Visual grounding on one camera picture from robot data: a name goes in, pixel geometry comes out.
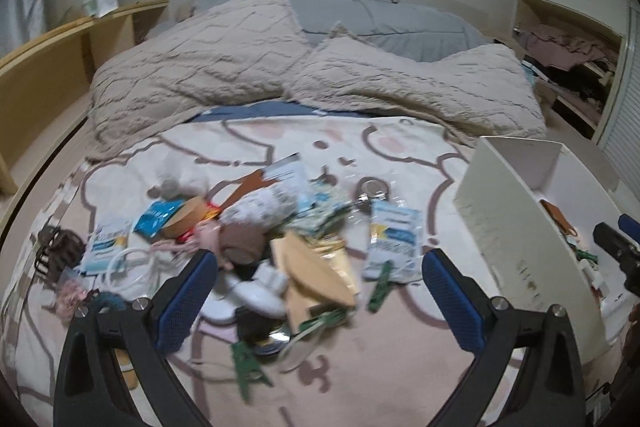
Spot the pink octopus toy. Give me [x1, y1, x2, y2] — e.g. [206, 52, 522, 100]
[185, 218, 228, 260]

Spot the blue white card packet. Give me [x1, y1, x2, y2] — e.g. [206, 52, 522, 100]
[259, 153, 307, 198]

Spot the black hair claw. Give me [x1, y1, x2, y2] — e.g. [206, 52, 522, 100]
[37, 226, 87, 287]

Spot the teal packet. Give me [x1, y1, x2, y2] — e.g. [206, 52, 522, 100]
[520, 59, 548, 90]

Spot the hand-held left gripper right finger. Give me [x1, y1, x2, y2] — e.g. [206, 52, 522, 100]
[421, 248, 587, 427]

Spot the brown leather piece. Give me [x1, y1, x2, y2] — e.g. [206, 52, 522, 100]
[217, 168, 268, 210]

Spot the round metal ring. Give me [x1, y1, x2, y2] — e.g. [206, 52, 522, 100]
[356, 176, 390, 212]

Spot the cartoon printed blanket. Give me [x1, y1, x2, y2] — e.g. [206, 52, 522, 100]
[0, 112, 626, 427]

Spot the green crochet piece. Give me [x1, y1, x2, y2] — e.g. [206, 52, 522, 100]
[292, 179, 353, 235]

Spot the white sliding closet door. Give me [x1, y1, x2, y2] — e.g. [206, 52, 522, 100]
[594, 0, 640, 208]

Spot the closet shelf niche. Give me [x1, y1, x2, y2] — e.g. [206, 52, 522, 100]
[511, 0, 628, 140]

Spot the blue snack packet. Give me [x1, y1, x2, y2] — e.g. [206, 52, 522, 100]
[134, 198, 187, 244]

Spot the dark blue bedsheet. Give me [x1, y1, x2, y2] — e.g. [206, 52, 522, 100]
[189, 99, 386, 126]

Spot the white blue wipes packet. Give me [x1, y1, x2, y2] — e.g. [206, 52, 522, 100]
[80, 218, 135, 277]

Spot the white cardboard box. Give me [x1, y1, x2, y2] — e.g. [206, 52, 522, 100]
[452, 136, 640, 350]

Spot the grey pillow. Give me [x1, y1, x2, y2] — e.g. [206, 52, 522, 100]
[191, 0, 495, 64]

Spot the white fluffy toy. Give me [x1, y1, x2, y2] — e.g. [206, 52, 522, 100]
[147, 156, 213, 202]

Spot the white cable loop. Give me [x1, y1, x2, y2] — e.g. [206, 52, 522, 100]
[102, 246, 168, 295]

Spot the wooden bedside shelf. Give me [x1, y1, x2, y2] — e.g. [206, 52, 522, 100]
[0, 0, 171, 198]

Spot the wooden paddle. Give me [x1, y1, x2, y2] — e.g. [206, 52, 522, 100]
[116, 347, 140, 392]

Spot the white round device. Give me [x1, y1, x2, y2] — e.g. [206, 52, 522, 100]
[200, 277, 251, 325]

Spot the brown bandage roll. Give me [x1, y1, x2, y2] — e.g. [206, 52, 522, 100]
[219, 226, 273, 267]

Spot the black clothes pile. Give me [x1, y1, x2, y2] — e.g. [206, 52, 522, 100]
[542, 57, 616, 118]

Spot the boat-shaped wooden board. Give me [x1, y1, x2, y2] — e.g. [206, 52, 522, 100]
[270, 229, 362, 310]

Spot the white patterned pouch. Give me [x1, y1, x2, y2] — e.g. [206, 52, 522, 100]
[221, 184, 301, 235]

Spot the wooden block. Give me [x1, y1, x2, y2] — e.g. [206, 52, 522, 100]
[284, 292, 326, 325]

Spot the blue white mask packet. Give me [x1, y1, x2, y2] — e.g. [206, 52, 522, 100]
[361, 198, 425, 284]

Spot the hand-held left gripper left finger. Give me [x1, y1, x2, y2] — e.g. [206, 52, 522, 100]
[52, 248, 219, 427]

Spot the beige fluffy blanket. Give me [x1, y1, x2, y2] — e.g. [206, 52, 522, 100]
[85, 0, 549, 164]

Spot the pink clothes pile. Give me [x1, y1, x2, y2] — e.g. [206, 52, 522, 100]
[517, 24, 623, 70]

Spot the pink scrunchie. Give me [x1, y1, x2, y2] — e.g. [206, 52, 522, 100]
[52, 269, 101, 325]

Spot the brown leather pouch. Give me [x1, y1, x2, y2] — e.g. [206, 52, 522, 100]
[540, 199, 580, 238]

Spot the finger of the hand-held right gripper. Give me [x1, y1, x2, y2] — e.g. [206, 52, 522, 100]
[617, 213, 640, 237]
[592, 222, 640, 295]

